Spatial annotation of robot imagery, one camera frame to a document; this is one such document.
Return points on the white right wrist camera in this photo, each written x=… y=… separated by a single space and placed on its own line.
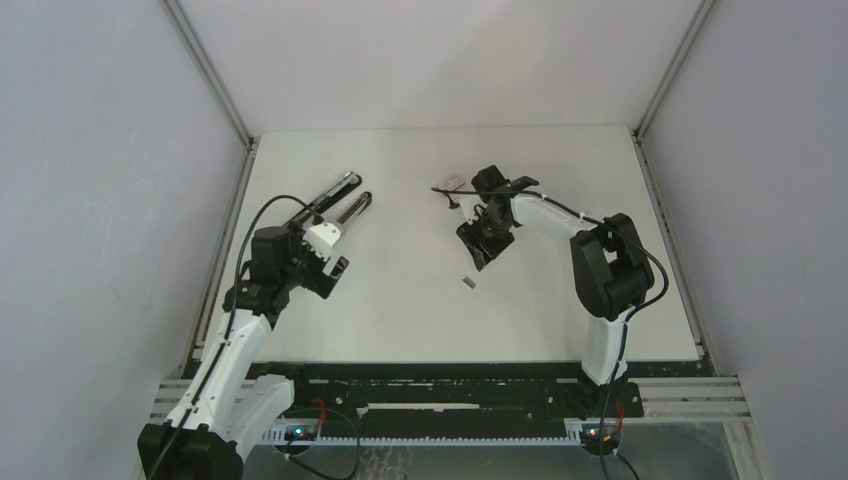
x=470 y=211

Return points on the aluminium frame rail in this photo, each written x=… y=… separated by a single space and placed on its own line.
x=511 y=412

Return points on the black stapler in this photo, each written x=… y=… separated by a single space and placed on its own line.
x=323 y=202

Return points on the red white staple box sleeve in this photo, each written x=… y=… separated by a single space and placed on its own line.
x=453 y=183

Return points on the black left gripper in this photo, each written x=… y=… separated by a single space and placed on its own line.
x=319 y=282

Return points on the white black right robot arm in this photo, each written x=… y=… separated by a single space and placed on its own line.
x=612 y=270

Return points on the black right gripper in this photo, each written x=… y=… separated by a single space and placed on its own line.
x=482 y=251

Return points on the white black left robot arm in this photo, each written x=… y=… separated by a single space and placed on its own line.
x=209 y=434

